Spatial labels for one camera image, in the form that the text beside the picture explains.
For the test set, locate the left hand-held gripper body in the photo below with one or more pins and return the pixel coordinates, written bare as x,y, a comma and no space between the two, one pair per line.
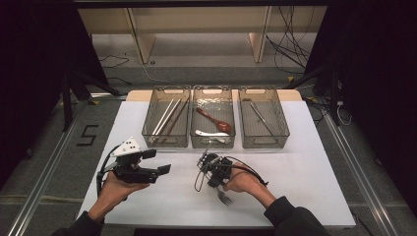
131,173

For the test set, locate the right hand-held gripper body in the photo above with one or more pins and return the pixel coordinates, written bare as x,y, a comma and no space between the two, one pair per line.
219,170

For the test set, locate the steel fork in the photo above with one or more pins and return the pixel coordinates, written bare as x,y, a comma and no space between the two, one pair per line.
224,197

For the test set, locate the white ceramic spoon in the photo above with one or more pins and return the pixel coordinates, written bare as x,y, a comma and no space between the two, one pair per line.
209,133

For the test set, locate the white chopstick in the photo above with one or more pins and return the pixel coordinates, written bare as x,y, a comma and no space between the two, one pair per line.
163,117
168,117

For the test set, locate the transparent grey plastic bin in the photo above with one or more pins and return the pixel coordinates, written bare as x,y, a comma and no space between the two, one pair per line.
213,95
164,98
272,111

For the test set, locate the steel knife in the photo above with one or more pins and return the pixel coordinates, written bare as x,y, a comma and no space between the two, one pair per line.
260,116

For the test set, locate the person's left hand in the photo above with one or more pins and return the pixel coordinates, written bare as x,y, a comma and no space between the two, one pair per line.
111,195

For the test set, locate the person's right hand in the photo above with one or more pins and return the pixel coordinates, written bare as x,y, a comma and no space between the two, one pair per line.
247,185

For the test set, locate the black tripod stand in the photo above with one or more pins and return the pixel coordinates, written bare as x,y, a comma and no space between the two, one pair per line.
67,105
333,98

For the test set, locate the light wooden desk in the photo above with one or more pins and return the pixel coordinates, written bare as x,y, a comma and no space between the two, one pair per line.
203,19

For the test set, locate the black curtain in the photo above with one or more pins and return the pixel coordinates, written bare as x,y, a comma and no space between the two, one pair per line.
32,65
377,65

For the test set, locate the aluminium floor rail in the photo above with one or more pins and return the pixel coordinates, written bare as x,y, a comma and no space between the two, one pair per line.
46,180
360,173

